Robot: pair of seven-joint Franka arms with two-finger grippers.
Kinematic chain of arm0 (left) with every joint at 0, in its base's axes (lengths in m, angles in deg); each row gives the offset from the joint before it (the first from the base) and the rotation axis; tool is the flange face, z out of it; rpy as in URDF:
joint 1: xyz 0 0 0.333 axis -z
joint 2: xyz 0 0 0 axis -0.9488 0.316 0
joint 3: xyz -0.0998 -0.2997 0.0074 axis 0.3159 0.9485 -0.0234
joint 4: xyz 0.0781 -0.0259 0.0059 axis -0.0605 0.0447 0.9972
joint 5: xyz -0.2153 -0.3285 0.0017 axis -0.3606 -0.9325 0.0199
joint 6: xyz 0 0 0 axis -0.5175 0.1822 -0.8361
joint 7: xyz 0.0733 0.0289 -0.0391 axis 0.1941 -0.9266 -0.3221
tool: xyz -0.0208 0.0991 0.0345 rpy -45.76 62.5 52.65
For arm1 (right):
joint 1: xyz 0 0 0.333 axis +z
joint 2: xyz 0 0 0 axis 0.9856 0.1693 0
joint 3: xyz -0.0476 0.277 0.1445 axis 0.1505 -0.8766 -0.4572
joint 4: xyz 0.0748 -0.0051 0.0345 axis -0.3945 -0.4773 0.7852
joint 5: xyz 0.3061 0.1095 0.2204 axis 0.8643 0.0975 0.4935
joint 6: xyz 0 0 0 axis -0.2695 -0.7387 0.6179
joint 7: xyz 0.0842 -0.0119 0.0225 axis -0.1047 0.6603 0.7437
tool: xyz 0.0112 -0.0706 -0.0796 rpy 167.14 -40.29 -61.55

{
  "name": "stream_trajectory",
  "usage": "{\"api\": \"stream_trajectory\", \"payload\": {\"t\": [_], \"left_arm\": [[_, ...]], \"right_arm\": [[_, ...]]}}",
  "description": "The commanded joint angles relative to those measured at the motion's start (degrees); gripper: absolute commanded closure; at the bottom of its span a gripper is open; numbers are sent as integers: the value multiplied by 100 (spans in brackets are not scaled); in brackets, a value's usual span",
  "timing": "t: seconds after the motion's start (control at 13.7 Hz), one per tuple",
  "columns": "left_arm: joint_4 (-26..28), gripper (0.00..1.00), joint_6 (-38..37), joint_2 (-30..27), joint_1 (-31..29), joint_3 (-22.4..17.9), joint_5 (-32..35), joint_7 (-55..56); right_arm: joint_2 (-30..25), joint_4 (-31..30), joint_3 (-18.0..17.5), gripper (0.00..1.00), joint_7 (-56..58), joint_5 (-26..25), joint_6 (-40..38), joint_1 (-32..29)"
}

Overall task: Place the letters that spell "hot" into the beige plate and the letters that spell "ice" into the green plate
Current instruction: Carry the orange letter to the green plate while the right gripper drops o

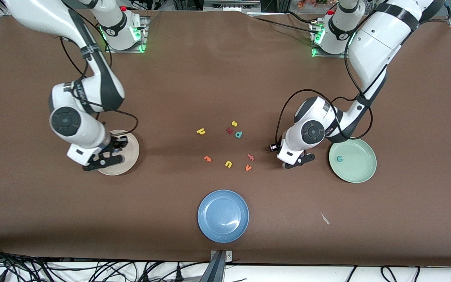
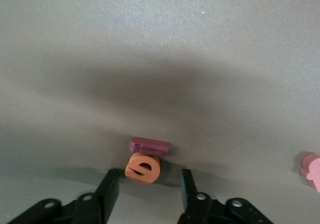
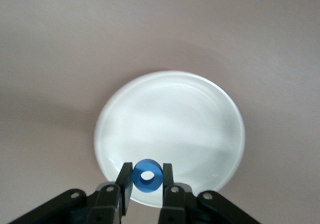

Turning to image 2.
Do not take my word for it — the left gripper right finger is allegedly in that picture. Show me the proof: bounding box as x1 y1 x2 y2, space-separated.
177 168 273 224

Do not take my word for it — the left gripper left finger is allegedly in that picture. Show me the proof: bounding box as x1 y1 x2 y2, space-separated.
7 168 120 224

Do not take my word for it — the orange letter e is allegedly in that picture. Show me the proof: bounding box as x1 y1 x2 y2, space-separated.
124 152 161 185

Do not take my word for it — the dark red letter l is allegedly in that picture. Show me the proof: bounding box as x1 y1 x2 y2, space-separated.
129 136 170 157

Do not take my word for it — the salmon pink letter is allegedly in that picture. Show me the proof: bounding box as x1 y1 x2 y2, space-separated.
299 151 320 193

